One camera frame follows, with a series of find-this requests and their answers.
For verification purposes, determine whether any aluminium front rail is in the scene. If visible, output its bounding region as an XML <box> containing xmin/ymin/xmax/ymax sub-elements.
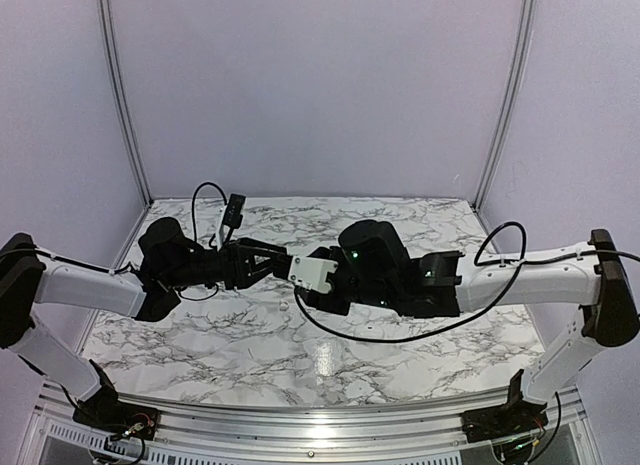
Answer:
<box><xmin>17</xmin><ymin>383</ymin><xmax>602</xmax><ymax>464</ymax></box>

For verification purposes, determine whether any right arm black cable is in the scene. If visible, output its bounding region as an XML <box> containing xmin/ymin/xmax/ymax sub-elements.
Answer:
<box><xmin>293</xmin><ymin>221</ymin><xmax>527</xmax><ymax>343</ymax></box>

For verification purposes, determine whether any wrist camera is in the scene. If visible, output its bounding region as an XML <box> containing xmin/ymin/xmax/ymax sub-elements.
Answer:
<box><xmin>216</xmin><ymin>194</ymin><xmax>246</xmax><ymax>248</ymax></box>
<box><xmin>288</xmin><ymin>256</ymin><xmax>339</xmax><ymax>294</ymax></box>

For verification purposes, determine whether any aluminium corner post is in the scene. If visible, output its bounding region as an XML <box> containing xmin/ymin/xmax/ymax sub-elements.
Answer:
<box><xmin>472</xmin><ymin>0</ymin><xmax>537</xmax><ymax>213</ymax></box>
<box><xmin>97</xmin><ymin>0</ymin><xmax>154</xmax><ymax>208</ymax></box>

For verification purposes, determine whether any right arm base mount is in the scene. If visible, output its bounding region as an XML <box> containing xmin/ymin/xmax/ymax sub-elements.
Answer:
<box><xmin>461</xmin><ymin>369</ymin><xmax>548</xmax><ymax>443</ymax></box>

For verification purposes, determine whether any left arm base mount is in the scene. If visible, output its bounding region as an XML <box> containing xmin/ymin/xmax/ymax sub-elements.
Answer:
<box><xmin>73</xmin><ymin>360</ymin><xmax>160</xmax><ymax>440</ymax></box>

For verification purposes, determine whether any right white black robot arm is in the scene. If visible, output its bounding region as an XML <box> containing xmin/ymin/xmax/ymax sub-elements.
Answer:
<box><xmin>286</xmin><ymin>220</ymin><xmax>639</xmax><ymax>433</ymax></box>

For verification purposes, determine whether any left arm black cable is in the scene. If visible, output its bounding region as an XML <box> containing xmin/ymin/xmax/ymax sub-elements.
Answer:
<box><xmin>107</xmin><ymin>181</ymin><xmax>236</xmax><ymax>301</ymax></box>

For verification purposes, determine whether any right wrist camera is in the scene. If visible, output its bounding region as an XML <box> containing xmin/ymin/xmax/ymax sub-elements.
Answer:
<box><xmin>288</xmin><ymin>256</ymin><xmax>339</xmax><ymax>294</ymax></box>

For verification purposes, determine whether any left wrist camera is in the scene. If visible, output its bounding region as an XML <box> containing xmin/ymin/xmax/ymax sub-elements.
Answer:
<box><xmin>216</xmin><ymin>194</ymin><xmax>246</xmax><ymax>248</ymax></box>

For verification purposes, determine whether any right aluminium corner post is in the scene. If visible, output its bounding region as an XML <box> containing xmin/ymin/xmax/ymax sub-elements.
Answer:
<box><xmin>472</xmin><ymin>0</ymin><xmax>537</xmax><ymax>213</ymax></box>

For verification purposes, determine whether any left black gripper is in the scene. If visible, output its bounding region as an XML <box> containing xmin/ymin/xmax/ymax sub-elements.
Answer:
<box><xmin>164</xmin><ymin>237</ymin><xmax>286</xmax><ymax>290</ymax></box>

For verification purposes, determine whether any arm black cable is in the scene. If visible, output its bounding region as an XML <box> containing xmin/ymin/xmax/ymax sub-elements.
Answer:
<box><xmin>107</xmin><ymin>181</ymin><xmax>236</xmax><ymax>301</ymax></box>
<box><xmin>293</xmin><ymin>221</ymin><xmax>527</xmax><ymax>343</ymax></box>

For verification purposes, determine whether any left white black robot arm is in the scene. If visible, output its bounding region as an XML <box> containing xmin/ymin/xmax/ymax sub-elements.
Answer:
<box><xmin>1</xmin><ymin>217</ymin><xmax>292</xmax><ymax>430</ymax></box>

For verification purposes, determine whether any left aluminium corner post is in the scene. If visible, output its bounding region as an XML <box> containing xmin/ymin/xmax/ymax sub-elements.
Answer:
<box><xmin>97</xmin><ymin>0</ymin><xmax>154</xmax><ymax>208</ymax></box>

